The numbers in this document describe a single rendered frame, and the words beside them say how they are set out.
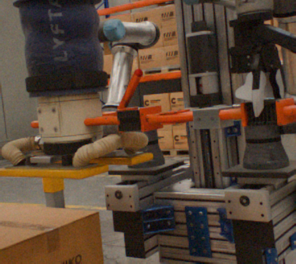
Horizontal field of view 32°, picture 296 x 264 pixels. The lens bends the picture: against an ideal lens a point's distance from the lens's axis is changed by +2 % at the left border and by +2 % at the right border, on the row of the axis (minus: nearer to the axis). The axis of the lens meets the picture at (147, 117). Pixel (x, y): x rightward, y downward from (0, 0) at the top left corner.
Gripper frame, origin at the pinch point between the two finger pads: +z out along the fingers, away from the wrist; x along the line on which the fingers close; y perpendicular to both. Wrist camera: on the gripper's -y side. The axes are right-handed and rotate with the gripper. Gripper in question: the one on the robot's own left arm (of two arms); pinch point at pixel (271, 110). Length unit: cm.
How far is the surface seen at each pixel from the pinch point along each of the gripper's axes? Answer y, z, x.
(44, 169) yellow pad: 58, 11, 15
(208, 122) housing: 13.2, 1.7, 3.8
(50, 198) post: 130, 36, -44
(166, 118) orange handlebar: 24.5, 0.2, 3.9
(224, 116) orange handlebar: 8.9, 0.5, 3.6
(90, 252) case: 75, 44, -14
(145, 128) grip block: 31.0, 2.4, 4.3
